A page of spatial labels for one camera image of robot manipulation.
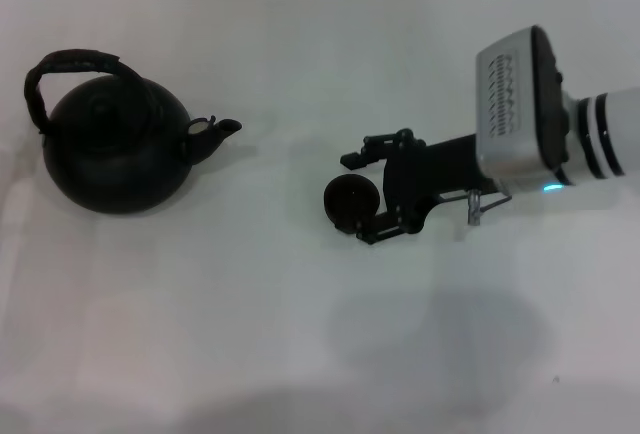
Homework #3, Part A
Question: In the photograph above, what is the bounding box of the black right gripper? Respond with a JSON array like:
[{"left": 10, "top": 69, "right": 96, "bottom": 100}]
[{"left": 332, "top": 127, "right": 502, "bottom": 247}]

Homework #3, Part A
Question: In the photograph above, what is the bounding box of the black round teapot with handle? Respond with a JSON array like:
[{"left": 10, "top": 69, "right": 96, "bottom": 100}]
[{"left": 23, "top": 48, "right": 244, "bottom": 215}]

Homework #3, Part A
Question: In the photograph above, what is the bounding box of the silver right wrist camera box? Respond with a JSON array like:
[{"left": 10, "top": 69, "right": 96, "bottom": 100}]
[{"left": 474, "top": 25, "right": 572, "bottom": 189}]

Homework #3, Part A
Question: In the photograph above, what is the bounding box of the silver cable connector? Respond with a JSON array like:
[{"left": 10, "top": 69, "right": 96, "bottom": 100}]
[{"left": 466, "top": 188, "right": 515, "bottom": 227}]

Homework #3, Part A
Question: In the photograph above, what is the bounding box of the small dark brown teacup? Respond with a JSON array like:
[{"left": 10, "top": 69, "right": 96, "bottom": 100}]
[{"left": 323, "top": 173, "right": 381, "bottom": 233}]

